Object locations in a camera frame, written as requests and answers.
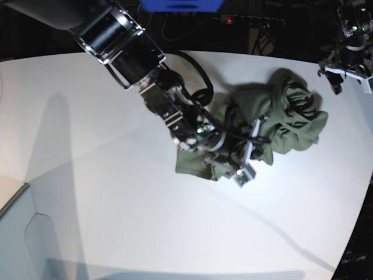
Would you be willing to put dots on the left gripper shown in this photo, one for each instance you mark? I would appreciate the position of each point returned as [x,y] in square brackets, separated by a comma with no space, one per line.
[359,72]

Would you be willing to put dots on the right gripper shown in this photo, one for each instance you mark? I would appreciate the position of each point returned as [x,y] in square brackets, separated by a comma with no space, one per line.
[236,147]

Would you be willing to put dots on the green t-shirt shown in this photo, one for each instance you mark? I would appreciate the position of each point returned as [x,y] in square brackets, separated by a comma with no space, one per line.
[290,116]

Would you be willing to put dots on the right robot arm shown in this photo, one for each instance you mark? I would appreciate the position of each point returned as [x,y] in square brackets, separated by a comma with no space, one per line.
[108,32]

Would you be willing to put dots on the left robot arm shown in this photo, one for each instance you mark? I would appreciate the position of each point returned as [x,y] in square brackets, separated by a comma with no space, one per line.
[351,55]

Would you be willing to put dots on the black power strip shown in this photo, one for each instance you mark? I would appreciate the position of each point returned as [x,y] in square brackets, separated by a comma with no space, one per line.
[252,21]

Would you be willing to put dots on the blue box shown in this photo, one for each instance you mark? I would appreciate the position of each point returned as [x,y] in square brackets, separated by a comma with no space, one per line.
[209,6]

